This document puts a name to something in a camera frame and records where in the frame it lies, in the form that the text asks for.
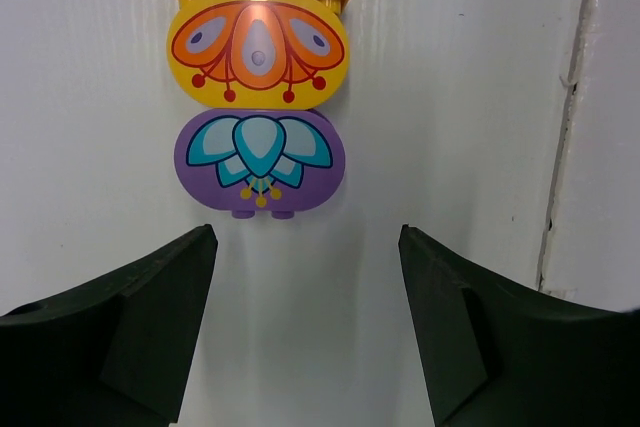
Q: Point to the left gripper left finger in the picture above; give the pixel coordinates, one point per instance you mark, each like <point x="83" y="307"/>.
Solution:
<point x="114" y="351"/>

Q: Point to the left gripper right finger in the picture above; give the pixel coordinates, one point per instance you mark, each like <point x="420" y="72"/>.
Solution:
<point x="496" y="353"/>

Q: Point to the purple oval flower lego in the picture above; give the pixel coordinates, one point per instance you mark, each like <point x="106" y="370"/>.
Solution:
<point x="250" y="161"/>

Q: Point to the yellow oval orange-pattern lego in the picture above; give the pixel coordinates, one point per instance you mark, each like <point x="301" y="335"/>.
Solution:
<point x="258" y="54"/>

